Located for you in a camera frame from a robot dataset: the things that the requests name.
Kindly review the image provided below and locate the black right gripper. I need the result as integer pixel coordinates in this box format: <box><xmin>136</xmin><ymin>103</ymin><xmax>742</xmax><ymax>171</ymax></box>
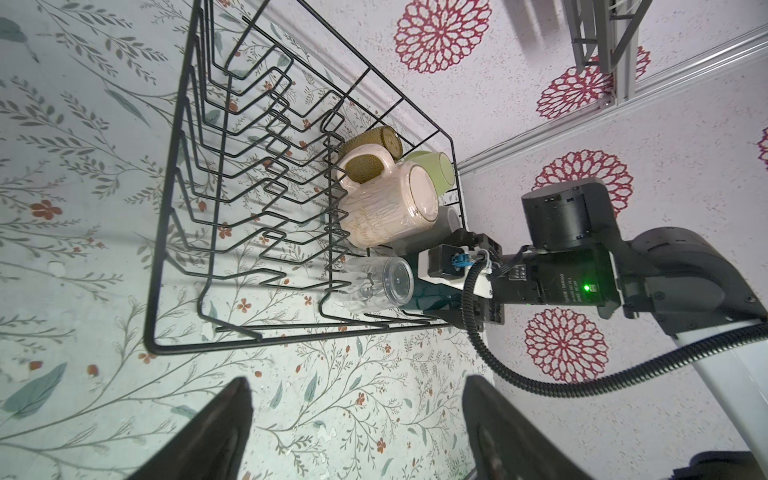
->
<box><xmin>419</xmin><ymin>229</ymin><xmax>534</xmax><ymax>329</ymax></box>

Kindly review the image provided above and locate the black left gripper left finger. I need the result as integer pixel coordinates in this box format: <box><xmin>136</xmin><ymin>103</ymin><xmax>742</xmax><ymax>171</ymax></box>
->
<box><xmin>131</xmin><ymin>377</ymin><xmax>254</xmax><ymax>479</ymax></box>

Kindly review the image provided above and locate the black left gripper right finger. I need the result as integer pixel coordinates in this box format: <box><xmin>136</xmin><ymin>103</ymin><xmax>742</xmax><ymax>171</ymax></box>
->
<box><xmin>462</xmin><ymin>375</ymin><xmax>589</xmax><ymax>479</ymax></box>

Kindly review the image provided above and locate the dark green mug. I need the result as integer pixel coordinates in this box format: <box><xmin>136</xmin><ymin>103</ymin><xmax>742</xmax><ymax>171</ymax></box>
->
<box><xmin>403</xmin><ymin>254</ymin><xmax>461</xmax><ymax>312</ymax></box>

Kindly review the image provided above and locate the light green cup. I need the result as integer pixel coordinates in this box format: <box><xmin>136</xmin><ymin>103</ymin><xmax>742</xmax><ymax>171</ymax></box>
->
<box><xmin>404</xmin><ymin>151</ymin><xmax>456</xmax><ymax>196</ymax></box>

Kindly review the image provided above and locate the pink mug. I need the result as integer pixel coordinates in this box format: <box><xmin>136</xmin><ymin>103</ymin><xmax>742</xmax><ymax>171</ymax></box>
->
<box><xmin>338</xmin><ymin>159</ymin><xmax>439</xmax><ymax>249</ymax></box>

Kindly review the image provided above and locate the clear glass cup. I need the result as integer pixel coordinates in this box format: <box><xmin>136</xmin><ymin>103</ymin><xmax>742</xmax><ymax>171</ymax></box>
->
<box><xmin>336</xmin><ymin>257</ymin><xmax>415</xmax><ymax>314</ymax></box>

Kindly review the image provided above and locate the amber glass cup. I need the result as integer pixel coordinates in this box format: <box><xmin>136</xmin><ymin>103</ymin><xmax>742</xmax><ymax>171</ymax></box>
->
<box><xmin>336</xmin><ymin>126</ymin><xmax>404</xmax><ymax>184</ymax></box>

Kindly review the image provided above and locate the grey cream cup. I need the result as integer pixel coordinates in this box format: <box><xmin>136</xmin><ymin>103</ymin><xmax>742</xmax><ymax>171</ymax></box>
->
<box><xmin>388</xmin><ymin>206</ymin><xmax>462</xmax><ymax>256</ymax></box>

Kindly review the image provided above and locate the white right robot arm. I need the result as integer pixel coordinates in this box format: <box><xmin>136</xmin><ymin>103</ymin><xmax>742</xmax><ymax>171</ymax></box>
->
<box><xmin>416</xmin><ymin>177</ymin><xmax>767</xmax><ymax>466</ymax></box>

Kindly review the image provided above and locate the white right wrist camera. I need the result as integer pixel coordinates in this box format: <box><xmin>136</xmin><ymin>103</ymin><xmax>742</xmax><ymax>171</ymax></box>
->
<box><xmin>416</xmin><ymin>244</ymin><xmax>493</xmax><ymax>299</ymax></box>

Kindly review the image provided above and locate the black wire dish rack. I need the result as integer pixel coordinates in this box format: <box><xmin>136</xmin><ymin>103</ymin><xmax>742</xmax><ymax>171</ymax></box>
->
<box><xmin>143</xmin><ymin>1</ymin><xmax>461</xmax><ymax>355</ymax></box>

